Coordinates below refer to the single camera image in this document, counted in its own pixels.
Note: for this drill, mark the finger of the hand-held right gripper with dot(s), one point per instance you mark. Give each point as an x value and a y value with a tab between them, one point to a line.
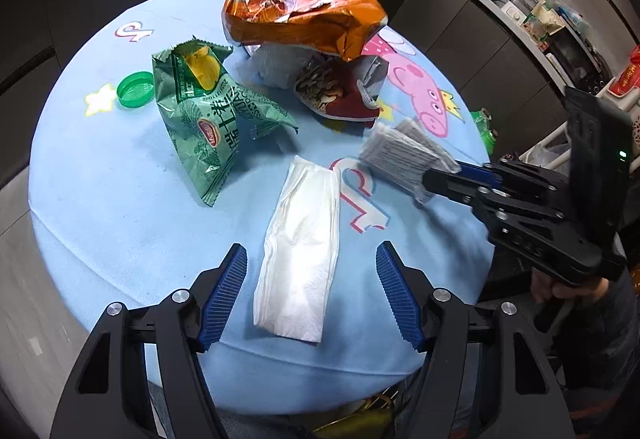
475	196
480	171

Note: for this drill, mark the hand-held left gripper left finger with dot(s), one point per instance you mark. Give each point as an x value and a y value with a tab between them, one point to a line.
227	299

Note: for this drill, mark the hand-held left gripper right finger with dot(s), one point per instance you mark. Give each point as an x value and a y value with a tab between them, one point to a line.
400	299

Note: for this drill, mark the white paper napkin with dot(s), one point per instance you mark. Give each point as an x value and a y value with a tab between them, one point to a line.
300	259

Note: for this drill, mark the grey napkin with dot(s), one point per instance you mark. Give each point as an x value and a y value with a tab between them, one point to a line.
395	154

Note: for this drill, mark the orange snack bag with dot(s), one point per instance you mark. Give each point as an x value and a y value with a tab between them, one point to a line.
310	26

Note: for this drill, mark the person's right forearm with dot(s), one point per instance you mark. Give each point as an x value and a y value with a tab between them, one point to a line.
605	344

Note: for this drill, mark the person's right hand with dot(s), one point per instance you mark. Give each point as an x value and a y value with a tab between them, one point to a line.
545	288

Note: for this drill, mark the green plastic bottle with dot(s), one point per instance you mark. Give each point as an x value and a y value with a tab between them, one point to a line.
482	124

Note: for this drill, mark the white plastic rack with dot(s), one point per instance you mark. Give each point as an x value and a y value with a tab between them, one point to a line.
542	154

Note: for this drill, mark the red gift bag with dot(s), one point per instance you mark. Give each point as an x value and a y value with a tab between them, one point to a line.
627	74

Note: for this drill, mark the black microwave oven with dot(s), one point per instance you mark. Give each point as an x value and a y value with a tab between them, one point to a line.
575	56

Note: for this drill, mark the blue cartoon printed tablecloth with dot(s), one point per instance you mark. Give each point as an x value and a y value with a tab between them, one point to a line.
125	219

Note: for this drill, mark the red snack bag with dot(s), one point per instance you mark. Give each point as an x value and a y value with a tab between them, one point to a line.
350	104

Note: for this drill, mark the stack of food packages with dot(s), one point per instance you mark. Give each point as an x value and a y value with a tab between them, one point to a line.
550	19

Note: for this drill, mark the green snack bag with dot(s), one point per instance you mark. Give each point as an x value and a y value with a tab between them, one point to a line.
200	139

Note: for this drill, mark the green bottle cap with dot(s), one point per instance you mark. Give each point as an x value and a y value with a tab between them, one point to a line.
135	91

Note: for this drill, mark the white plastic wrapper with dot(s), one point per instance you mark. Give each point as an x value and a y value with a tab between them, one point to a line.
275	66

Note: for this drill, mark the gold metal table frame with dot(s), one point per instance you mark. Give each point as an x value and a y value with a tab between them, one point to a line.
360	419

